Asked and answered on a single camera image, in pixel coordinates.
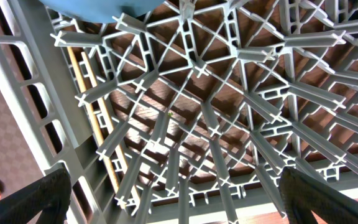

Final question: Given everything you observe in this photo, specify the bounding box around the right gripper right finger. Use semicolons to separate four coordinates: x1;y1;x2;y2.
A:
279;167;358;224

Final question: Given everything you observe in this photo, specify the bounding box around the wooden chopstick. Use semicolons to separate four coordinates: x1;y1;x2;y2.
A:
81;52;140;207
67;47;119;193

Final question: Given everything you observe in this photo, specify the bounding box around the brown serving tray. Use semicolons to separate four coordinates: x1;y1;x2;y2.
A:
0;91;43;199

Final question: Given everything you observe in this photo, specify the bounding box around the grey dishwasher rack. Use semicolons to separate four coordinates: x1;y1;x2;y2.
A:
0;0;358;223

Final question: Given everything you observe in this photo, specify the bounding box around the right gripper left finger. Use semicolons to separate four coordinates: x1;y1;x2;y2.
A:
0;168;71;224

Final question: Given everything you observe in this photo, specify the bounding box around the dark blue plate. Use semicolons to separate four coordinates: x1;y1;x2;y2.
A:
40;0;164;23

